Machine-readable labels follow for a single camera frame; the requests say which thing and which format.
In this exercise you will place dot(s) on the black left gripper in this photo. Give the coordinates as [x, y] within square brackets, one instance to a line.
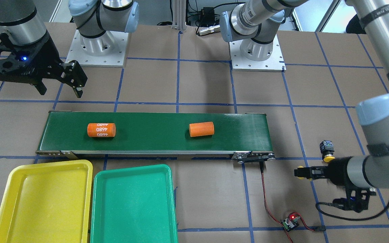
[338, 171]

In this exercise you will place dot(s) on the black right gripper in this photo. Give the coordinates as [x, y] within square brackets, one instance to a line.
[43, 51]

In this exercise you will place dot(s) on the orange cylinder with 4680 print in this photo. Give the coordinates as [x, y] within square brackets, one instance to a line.
[101, 130]

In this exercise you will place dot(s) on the plain orange cylinder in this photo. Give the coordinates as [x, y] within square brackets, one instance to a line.
[201, 129]

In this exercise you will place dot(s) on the yellow push button switch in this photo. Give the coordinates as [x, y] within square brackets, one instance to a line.
[303, 173]
[327, 150]

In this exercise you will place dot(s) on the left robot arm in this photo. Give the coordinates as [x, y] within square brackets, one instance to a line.
[257, 20]

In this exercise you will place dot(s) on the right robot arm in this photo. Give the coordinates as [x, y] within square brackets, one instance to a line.
[93, 18]

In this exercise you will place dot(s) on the small motor controller board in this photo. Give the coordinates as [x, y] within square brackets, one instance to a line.
[290, 222]

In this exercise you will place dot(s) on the green conveyor belt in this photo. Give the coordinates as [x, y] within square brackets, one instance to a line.
[244, 137]

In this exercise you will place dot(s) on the yellow plastic tray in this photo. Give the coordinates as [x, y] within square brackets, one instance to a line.
[47, 203]

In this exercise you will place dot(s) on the green plastic tray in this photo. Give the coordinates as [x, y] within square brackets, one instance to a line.
[134, 205]

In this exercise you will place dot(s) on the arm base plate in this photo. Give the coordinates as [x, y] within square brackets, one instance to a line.
[108, 50]
[247, 55]

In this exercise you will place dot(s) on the aluminium frame post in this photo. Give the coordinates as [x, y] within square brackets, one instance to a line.
[179, 11]

